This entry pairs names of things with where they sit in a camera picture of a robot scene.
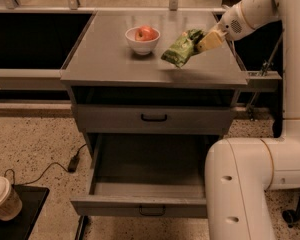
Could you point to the green jalapeno chip bag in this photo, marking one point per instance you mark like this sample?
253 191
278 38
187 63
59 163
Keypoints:
183 48

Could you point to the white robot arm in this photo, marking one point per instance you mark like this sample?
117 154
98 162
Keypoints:
238 171

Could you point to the white ceramic bowl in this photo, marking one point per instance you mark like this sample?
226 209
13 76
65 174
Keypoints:
141 47

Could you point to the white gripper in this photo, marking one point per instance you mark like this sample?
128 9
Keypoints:
232 23

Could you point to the metal clamp rod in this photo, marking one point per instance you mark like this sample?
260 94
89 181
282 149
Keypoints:
266 66

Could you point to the red apple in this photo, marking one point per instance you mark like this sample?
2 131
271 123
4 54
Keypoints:
145 33

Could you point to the open grey lower drawer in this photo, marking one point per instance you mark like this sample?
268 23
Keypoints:
146 175

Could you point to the grey drawer cabinet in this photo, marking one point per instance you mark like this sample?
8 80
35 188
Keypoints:
104 70

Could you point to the black side table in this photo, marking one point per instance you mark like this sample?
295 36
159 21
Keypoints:
20 228

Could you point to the closed grey upper drawer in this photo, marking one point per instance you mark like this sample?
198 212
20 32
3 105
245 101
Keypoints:
152 119

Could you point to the white lidded paper cup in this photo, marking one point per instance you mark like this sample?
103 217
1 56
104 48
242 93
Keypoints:
10 202

